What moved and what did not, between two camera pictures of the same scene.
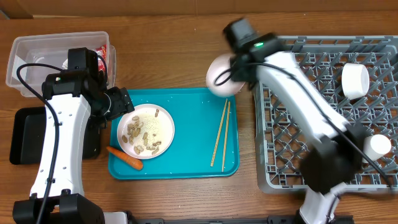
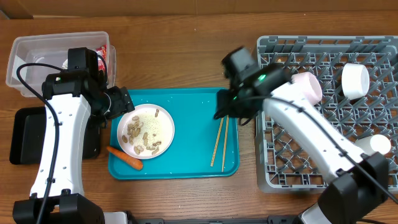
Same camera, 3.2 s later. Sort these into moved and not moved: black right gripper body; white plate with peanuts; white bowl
Moved: black right gripper body
Not moved: white plate with peanuts; white bowl
